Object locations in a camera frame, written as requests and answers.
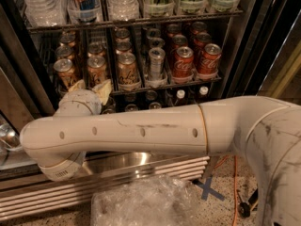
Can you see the front left blue can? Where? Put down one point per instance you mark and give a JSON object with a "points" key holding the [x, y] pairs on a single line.
{"points": [[131, 107]]}

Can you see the silver slim can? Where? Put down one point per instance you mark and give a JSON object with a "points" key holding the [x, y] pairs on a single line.
{"points": [[157, 59]]}

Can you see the open glass fridge door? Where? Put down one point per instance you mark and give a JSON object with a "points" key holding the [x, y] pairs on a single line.
{"points": [[262, 52]]}

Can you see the clear bubble wrap bundle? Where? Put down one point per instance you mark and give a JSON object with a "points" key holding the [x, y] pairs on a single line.
{"points": [[156, 201]]}

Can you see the right dark juice bottle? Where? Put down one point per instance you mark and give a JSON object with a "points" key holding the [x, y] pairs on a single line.
{"points": [[202, 95]]}

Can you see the blue tape cross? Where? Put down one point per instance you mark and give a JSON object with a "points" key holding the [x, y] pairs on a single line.
{"points": [[207, 189]]}

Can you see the second row cola can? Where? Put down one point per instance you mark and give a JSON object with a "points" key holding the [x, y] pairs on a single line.
{"points": [[200, 41], [178, 41]]}

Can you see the second row right cola can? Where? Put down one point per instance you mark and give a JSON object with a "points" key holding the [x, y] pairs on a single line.
{"points": [[200, 41]]}

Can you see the stainless steel fridge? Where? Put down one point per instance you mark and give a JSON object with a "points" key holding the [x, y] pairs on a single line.
{"points": [[33, 80]]}

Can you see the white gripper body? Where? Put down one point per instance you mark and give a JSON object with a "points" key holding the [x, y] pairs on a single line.
{"points": [[84, 98]]}

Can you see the yellow black cart frame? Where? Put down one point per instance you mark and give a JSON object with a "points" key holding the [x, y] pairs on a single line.
{"points": [[245, 208]]}

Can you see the dark juice bottle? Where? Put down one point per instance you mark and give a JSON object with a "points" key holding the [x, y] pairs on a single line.
{"points": [[202, 95], [180, 98]]}

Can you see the red cola can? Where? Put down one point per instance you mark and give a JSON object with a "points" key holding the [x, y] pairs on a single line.
{"points": [[209, 59], [183, 61]]}

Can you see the closed glass fridge door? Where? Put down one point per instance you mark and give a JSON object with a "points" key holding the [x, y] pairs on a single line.
{"points": [[13, 117]]}

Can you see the blue energy drink can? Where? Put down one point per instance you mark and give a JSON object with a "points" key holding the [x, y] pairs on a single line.
{"points": [[86, 10]]}

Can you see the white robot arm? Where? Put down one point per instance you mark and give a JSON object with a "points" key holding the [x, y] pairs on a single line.
{"points": [[265, 131]]}

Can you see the front right blue can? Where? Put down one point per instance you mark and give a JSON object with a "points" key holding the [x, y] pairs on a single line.
{"points": [[155, 105]]}

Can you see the left dark juice bottle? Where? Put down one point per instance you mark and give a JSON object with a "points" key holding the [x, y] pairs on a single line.
{"points": [[180, 98]]}

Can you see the front left red cola can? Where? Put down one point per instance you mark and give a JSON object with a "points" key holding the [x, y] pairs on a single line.
{"points": [[183, 61]]}

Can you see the second row left orange can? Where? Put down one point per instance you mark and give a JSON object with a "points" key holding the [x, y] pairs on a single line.
{"points": [[65, 51]]}

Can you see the front right red cola can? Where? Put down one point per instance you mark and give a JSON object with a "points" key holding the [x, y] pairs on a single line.
{"points": [[209, 59]]}

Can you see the second row left cola can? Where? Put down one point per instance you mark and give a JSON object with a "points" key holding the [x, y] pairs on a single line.
{"points": [[178, 41]]}

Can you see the second row right orange can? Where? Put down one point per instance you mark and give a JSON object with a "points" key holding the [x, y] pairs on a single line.
{"points": [[123, 47]]}

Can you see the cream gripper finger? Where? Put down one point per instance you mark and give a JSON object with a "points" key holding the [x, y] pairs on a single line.
{"points": [[103, 91], [78, 85]]}

